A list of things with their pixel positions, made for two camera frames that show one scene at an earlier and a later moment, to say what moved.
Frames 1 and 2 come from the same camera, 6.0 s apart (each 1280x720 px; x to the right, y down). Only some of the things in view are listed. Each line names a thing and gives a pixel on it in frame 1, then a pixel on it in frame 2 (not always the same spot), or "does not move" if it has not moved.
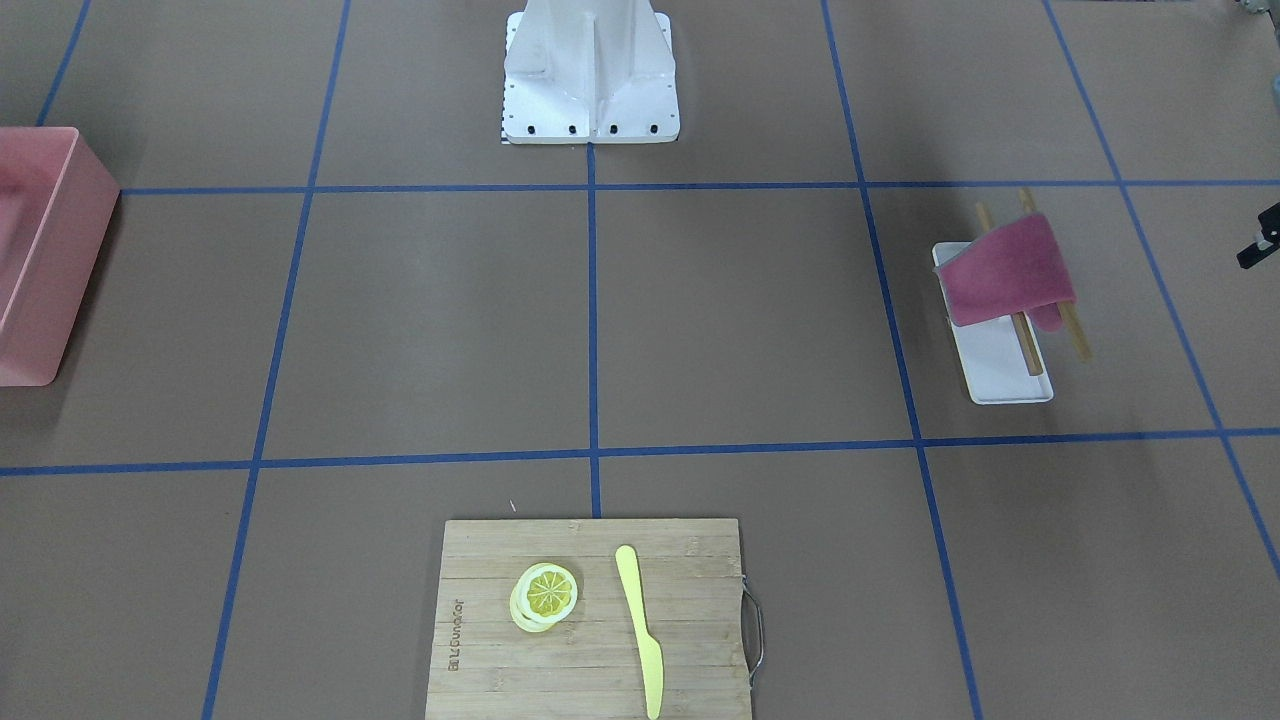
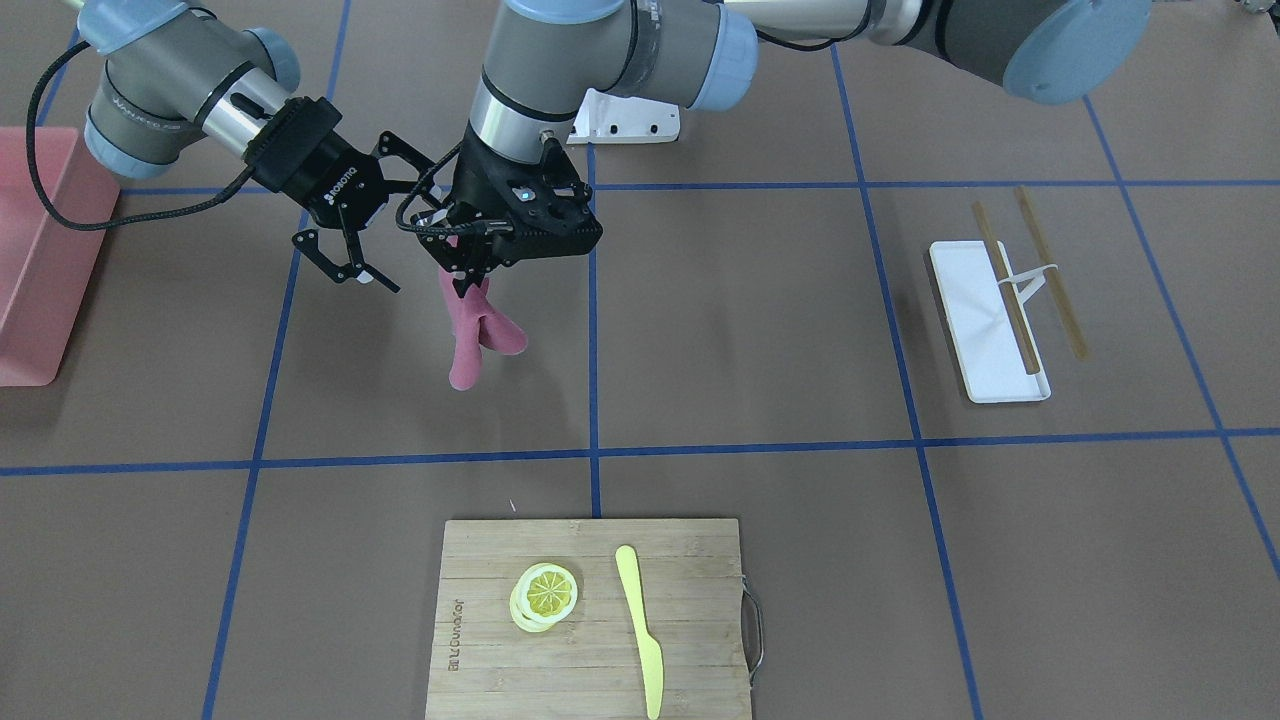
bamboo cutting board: (589, 665) does not move
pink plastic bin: (57, 201) does not move
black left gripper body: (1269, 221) -> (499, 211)
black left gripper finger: (1253, 254) -> (473, 275)
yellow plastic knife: (650, 651) does not move
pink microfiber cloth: (1017, 267) -> (476, 324)
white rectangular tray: (992, 356) does not move
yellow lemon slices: (542, 596) does not move
